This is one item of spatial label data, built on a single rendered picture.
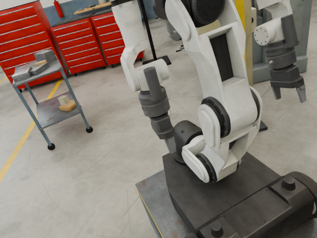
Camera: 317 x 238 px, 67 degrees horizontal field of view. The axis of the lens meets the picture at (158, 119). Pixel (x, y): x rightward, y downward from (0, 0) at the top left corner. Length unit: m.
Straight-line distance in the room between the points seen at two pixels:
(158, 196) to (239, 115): 0.79
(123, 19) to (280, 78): 0.57
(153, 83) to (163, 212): 0.82
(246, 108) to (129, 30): 0.41
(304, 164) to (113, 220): 1.47
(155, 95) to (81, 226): 1.50
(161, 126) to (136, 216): 1.21
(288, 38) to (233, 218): 0.67
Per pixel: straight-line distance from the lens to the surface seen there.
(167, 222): 1.30
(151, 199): 1.40
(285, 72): 0.93
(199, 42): 0.70
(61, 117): 2.91
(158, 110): 0.73
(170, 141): 0.77
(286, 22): 0.88
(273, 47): 0.91
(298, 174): 1.20
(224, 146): 0.83
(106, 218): 1.97
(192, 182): 1.19
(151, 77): 0.67
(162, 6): 0.87
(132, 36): 0.68
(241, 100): 0.77
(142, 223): 1.83
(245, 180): 1.19
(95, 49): 4.93
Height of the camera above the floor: 1.45
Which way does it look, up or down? 31 degrees down
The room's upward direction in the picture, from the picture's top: 15 degrees counter-clockwise
